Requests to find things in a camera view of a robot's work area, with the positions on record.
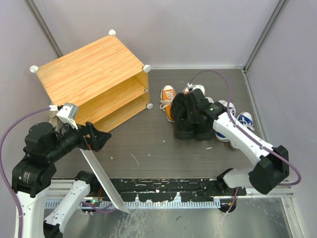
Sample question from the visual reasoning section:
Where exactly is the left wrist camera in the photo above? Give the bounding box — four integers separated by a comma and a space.
56, 103, 79, 130

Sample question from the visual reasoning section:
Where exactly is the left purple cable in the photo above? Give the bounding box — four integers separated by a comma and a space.
0, 106, 57, 238

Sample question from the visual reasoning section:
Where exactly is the white cabinet door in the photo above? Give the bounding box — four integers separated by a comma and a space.
80, 149, 130, 214

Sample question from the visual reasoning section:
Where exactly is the wooden shoe cabinet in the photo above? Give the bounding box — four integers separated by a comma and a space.
30, 29, 153, 132

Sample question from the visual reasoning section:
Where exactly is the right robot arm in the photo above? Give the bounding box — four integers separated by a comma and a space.
185, 88, 289, 195

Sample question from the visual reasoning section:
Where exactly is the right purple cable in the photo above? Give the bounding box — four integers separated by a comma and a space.
188, 70, 302, 214

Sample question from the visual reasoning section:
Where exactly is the grey slotted cable duct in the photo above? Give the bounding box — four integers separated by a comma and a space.
45, 199, 221, 209

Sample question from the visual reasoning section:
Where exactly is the orange sneaker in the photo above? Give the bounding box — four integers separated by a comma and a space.
182, 87, 189, 94
159, 85, 176, 122

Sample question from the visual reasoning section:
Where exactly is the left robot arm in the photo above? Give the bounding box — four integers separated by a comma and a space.
12, 122, 111, 238

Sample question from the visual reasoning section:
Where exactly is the right blue sneaker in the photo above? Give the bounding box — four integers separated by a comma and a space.
229, 111, 255, 150

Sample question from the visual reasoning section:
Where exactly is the purple cable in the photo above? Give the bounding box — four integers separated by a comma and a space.
0, 106, 57, 238
188, 70, 302, 214

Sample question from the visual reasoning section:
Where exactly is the black white sneaker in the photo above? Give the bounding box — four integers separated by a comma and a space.
192, 84, 214, 104

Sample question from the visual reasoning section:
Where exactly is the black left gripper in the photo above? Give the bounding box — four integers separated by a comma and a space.
48, 116, 111, 160

